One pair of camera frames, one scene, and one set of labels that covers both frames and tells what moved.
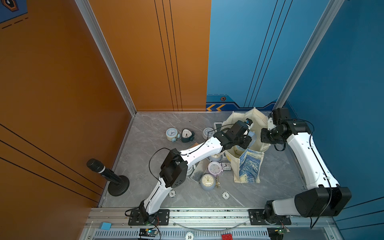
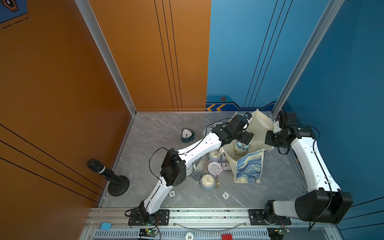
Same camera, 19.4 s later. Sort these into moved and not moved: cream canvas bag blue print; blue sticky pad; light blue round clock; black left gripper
Moved: light blue round clock
Not moved: blue sticky pad; black left gripper; cream canvas bag blue print
